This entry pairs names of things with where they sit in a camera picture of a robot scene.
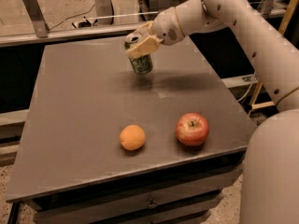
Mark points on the metal bracket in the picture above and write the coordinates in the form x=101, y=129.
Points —
x=265, y=7
x=36, y=16

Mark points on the left metal bracket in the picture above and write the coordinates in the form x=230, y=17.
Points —
x=36, y=16

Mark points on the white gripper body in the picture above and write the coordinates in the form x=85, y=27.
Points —
x=165, y=26

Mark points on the orange fruit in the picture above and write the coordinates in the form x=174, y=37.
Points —
x=132, y=137

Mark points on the drawer handle knob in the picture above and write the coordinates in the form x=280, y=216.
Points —
x=152, y=204

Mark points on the grey cabinet with drawers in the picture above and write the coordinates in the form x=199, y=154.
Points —
x=102, y=145

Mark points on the metal railing bar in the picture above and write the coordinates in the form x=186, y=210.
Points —
x=110, y=30

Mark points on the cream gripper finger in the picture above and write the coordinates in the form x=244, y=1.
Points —
x=139, y=45
x=142, y=31

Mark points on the green soda can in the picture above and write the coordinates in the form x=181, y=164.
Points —
x=142, y=65

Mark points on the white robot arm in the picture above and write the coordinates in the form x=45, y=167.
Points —
x=270, y=188

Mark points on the right metal bracket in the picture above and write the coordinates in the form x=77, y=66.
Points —
x=265, y=7

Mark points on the red apple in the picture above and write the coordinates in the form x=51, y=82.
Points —
x=192, y=129

